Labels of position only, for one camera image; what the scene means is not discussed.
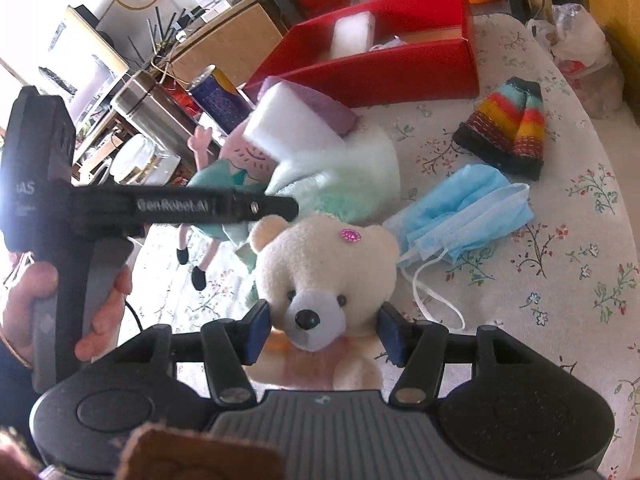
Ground pink pig doll teal dress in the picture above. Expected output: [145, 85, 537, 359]
[177, 125, 282, 292]

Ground pale green fluffy plush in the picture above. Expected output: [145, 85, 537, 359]
[265, 125, 402, 227]

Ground blue face mask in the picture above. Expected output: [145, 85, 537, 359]
[382, 162, 533, 332]

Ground brown cardboard piece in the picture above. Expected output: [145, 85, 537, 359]
[119, 422, 287, 480]

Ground black antenna rods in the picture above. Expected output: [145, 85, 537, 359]
[126, 5, 202, 73]

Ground white board with wood frame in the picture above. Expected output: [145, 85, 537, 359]
[0, 5, 132, 117]

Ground white sponge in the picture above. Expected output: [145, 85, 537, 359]
[242, 82, 347, 162]
[330, 10, 378, 61]

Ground black cable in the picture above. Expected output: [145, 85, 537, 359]
[124, 300, 147, 334]

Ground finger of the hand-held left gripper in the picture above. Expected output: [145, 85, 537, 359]
[232, 191, 301, 222]

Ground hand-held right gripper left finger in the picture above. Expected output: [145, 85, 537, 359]
[116, 300, 273, 406]

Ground red box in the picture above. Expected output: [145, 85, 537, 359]
[244, 0, 482, 109]

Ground clear plastic bag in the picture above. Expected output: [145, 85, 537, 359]
[526, 4, 627, 120]

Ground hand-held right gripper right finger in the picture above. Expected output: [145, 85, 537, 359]
[377, 302, 536, 408]

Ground wooden wardrobe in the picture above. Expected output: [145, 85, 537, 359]
[582, 0, 640, 127]

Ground person's left hand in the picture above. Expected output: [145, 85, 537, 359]
[0, 254, 134, 367]

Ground striped knit hat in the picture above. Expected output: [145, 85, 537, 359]
[452, 76, 546, 182]

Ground blue drink can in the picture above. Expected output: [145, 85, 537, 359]
[187, 64, 256, 135]

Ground gold bracelet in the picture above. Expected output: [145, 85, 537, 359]
[0, 332, 32, 370]

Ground floral tablecloth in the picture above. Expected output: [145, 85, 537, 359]
[132, 14, 632, 463]

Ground stainless steel container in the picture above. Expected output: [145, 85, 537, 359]
[111, 71, 202, 171]

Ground cream teddy bear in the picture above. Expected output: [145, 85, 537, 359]
[247, 212, 401, 392]

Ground light wooden cabinet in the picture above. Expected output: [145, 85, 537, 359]
[169, 2, 284, 87]

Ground purple fuzzy cloth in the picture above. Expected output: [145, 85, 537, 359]
[260, 76, 359, 137]

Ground glass coffee jar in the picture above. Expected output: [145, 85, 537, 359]
[111, 132, 182, 187]

